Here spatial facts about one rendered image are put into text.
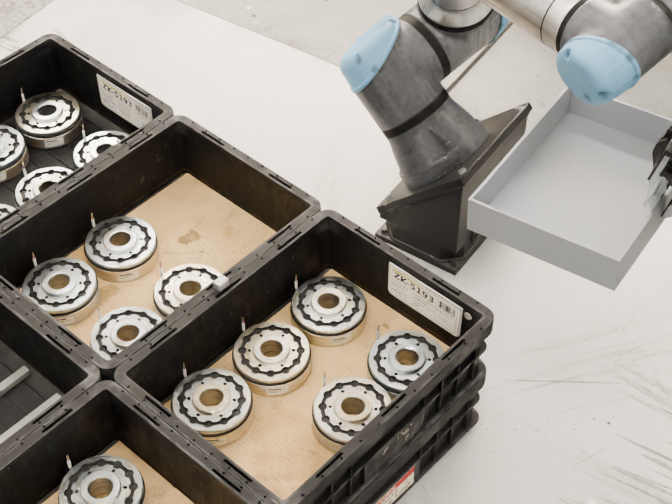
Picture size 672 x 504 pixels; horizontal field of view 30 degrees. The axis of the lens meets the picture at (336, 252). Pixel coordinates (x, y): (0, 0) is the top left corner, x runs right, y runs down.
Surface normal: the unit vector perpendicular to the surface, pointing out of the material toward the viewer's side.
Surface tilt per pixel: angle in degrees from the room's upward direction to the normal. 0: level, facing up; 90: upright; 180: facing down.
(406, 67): 51
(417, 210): 90
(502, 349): 0
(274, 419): 0
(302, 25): 0
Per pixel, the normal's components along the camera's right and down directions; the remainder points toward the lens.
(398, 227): -0.57, 0.60
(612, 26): -0.23, -0.54
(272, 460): 0.00, -0.69
